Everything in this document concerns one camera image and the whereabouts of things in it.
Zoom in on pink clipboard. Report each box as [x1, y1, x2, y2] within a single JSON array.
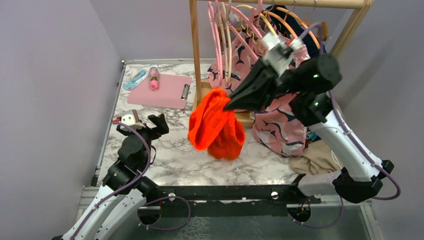
[[127, 74, 192, 109]]

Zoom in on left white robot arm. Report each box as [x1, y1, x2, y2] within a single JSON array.
[[55, 109, 169, 240]]

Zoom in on light blue package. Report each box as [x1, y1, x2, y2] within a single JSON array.
[[122, 69, 148, 91]]

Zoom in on pink shark print shorts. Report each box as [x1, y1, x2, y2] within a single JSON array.
[[207, 37, 308, 157]]

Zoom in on colourful print garment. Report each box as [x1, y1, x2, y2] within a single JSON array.
[[305, 127, 321, 148]]

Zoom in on orange shorts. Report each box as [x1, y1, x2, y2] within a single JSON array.
[[187, 88, 246, 161]]

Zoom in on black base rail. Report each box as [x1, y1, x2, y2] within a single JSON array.
[[137, 184, 320, 223]]

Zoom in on orange wooden hanger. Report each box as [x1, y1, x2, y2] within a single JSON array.
[[263, 6, 323, 50]]

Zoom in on pink tube bottle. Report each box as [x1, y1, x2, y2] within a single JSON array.
[[149, 67, 159, 91]]

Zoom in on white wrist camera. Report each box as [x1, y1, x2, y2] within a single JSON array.
[[260, 32, 308, 77], [112, 109, 146, 130]]

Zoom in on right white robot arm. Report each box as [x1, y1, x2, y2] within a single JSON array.
[[225, 53, 394, 204]]

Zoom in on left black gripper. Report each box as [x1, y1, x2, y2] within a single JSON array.
[[118, 113, 169, 169]]

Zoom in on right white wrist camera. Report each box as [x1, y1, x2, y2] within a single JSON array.
[[260, 32, 308, 77]]

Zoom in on cream hanger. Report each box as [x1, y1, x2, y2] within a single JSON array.
[[218, 0, 233, 87]]

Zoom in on navy blue garment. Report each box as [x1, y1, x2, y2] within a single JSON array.
[[264, 4, 329, 56]]

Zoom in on wooden clothes rack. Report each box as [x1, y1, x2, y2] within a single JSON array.
[[189, 0, 374, 110]]

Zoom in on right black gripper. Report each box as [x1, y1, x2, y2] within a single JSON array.
[[221, 57, 308, 113]]

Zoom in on yellow hanger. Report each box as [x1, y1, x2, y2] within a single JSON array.
[[236, 4, 278, 36]]

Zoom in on beige garment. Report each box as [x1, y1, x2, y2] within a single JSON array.
[[288, 140, 344, 175]]

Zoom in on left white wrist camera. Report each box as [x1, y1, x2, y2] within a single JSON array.
[[112, 109, 146, 130]]

